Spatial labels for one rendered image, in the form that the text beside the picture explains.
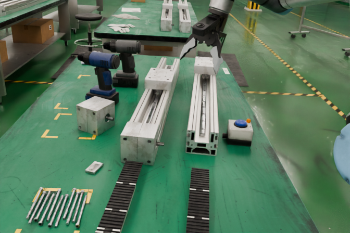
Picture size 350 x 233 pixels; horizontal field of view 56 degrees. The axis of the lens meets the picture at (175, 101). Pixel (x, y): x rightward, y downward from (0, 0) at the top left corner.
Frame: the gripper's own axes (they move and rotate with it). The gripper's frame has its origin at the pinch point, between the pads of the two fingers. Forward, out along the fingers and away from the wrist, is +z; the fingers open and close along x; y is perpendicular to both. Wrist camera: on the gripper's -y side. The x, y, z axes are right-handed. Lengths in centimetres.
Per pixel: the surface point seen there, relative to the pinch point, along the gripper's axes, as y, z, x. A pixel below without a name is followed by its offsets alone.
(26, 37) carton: 182, 76, 336
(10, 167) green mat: -46, 40, 23
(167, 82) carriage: 10.1, 11.7, 14.5
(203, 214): -35, 26, -31
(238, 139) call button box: 3.8, 17.9, -22.0
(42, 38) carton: 194, 71, 321
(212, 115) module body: 2.0, 13.6, -11.0
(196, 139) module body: -8.6, 20.4, -12.6
